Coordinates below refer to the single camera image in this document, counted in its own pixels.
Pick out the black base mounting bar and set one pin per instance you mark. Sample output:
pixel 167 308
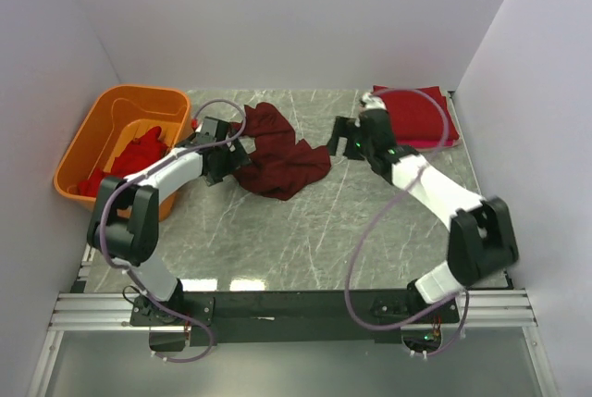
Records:
pixel 203 320

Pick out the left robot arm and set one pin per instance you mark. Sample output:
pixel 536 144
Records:
pixel 125 219

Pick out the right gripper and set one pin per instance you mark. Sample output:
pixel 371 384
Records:
pixel 348 139

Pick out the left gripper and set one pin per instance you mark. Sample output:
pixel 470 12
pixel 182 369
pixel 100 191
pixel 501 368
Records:
pixel 236 152

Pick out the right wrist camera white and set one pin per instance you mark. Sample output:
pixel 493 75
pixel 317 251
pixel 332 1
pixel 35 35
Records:
pixel 369 101

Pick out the folded dark red shirt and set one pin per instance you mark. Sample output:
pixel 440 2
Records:
pixel 412 115

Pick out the dark red t shirt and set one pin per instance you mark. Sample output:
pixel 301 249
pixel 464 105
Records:
pixel 281 165

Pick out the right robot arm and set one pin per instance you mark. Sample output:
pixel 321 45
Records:
pixel 481 236

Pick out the bright red shirt in basket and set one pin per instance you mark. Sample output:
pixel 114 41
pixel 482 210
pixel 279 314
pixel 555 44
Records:
pixel 139 154

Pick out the orange plastic basket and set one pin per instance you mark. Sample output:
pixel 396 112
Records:
pixel 118 116

